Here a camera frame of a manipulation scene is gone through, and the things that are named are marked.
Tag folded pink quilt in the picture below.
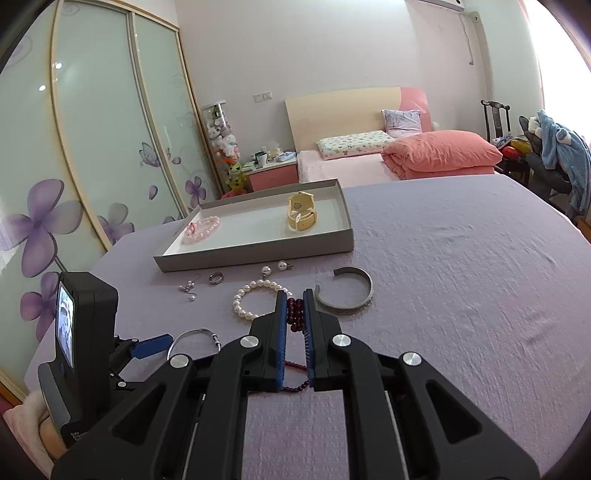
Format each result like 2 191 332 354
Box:
381 130 503 180

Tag white air conditioner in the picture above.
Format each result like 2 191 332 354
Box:
405 0 465 13

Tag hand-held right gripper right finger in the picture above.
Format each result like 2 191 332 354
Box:
302 287 541 480

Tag cream and pink headboard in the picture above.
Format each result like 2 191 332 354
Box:
285 86 428 153

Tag white air conditioner pipe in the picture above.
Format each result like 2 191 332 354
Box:
459 11 481 66

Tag silver cuff bangle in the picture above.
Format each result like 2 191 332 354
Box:
315 266 374 317

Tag pink and cream nightstand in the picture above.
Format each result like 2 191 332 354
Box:
245 159 299 193

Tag purple bedspread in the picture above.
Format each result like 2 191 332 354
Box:
23 173 591 480

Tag flower print sliding wardrobe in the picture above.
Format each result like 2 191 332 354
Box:
0 0 219 400

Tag pink bead bracelet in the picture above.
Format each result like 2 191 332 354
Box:
182 215 221 245

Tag person's left forearm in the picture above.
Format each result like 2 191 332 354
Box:
2 391 68 478

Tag flat floral pillow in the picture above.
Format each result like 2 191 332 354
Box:
317 130 396 161

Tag grey office chair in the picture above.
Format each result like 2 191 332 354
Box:
517 115 583 205

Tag grey cardboard box tray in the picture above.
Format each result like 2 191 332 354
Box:
153 179 354 274

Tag green plush toy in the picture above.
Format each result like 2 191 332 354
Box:
226 161 248 193

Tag dark wooden chair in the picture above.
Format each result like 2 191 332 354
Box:
480 99 533 186

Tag thin silver bangle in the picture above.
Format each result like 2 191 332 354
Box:
167 327 223 361

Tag clear tube of plush toys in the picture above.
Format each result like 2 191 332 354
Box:
202 100 241 195

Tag small purple print pillow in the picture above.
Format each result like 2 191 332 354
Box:
381 109 422 138

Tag pink bed mattress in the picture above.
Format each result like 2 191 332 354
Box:
295 150 497 188

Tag blue fleece garment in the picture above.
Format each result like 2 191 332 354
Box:
536 110 591 219

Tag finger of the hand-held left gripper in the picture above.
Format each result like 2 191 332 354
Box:
130 333 174 359

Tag silver drop earrings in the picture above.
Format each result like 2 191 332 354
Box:
179 274 203 302

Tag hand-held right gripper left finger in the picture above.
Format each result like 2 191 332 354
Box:
52 290 289 480

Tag white pearl bracelet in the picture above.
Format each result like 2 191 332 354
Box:
232 279 293 322

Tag colourful toys pile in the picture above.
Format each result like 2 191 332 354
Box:
491 134 533 160

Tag dark red bead bracelet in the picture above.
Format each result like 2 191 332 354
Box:
283 298 311 394

